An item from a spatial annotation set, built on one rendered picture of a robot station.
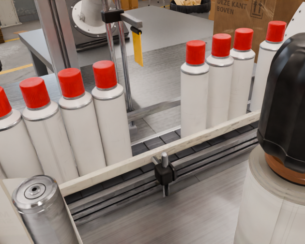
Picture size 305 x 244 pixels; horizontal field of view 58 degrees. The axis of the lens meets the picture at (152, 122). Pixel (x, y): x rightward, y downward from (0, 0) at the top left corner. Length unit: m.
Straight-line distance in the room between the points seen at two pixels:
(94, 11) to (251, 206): 1.09
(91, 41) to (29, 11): 4.79
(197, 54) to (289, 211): 0.31
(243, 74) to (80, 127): 0.32
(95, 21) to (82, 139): 0.91
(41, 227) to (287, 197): 0.21
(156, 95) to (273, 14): 0.40
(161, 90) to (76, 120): 0.49
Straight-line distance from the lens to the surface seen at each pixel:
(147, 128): 0.71
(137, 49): 0.46
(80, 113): 0.42
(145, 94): 0.87
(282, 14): 0.92
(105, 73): 0.42
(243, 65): 0.56
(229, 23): 1.00
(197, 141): 0.55
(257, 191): 0.27
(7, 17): 5.95
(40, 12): 0.52
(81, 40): 1.29
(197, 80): 0.49
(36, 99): 0.41
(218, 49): 0.52
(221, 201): 0.48
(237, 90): 0.59
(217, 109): 0.57
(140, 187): 0.52
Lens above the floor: 1.24
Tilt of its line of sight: 34 degrees down
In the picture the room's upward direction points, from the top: 4 degrees counter-clockwise
